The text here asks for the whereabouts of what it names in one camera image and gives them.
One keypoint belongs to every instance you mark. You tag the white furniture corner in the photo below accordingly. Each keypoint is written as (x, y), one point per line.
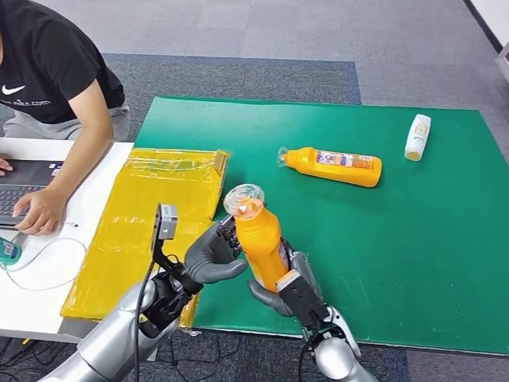
(503, 63)

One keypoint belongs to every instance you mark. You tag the person's right hand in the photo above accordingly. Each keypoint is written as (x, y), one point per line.
(4, 166)

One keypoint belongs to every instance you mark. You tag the dark laptop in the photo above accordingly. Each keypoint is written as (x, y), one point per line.
(26, 176)

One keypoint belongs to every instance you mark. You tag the green table mat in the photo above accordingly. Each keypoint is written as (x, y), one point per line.
(378, 253)

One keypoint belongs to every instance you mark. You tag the white desk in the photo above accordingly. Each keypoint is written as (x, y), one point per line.
(97, 176)

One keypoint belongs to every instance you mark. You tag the orange bottle with clear cap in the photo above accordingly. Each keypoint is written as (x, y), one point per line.
(259, 242)
(341, 171)

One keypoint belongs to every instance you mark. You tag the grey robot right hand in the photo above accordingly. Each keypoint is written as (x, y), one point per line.
(306, 266)

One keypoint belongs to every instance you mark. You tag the teal computer mouse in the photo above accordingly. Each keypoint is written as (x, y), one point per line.
(7, 252)

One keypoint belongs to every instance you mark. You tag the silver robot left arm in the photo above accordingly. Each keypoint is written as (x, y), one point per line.
(111, 343)

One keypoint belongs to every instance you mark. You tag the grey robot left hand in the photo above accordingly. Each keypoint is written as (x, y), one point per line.
(209, 258)

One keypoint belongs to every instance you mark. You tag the person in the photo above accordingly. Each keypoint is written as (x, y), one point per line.
(44, 47)

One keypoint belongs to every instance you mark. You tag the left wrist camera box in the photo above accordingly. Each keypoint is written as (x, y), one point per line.
(167, 221)

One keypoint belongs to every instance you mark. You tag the small white bottle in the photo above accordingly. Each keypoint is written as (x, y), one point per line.
(418, 137)

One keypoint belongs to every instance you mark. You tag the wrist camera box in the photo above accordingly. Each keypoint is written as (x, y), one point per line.
(302, 300)
(167, 221)

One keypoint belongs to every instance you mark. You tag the person's left hand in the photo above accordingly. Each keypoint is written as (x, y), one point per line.
(40, 211)

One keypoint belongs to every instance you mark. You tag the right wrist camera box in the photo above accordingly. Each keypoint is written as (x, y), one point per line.
(302, 300)

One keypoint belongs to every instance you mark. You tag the yellow film-wrapped cardboard sheet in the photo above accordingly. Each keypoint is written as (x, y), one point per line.
(131, 221)

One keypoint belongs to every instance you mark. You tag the person's left forearm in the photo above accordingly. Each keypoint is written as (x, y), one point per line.
(81, 158)

